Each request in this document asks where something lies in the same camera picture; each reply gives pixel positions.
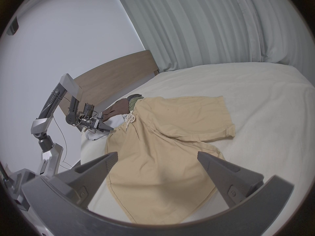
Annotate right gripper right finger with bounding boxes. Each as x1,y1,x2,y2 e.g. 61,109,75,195
197,151,265,209

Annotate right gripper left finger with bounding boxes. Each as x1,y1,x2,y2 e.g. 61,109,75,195
53,151,119,209

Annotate beige shorts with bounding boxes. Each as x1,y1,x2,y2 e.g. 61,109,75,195
105,96,236,225

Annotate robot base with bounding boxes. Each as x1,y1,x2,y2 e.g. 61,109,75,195
0,165,33,211

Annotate white garment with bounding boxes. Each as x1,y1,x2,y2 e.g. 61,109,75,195
84,114,129,141

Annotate brown garment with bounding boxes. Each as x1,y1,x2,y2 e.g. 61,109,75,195
102,99,130,121

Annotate green garment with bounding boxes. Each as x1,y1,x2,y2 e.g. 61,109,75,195
128,98,144,110

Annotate bed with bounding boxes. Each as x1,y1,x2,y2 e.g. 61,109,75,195
60,49,315,230

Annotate grey-green curtain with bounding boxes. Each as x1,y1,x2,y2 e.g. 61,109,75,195
112,0,262,73
231,0,315,66

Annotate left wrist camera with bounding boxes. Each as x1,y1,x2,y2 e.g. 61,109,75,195
82,103,96,116

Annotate black cable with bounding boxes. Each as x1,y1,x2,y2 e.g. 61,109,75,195
52,118,75,169

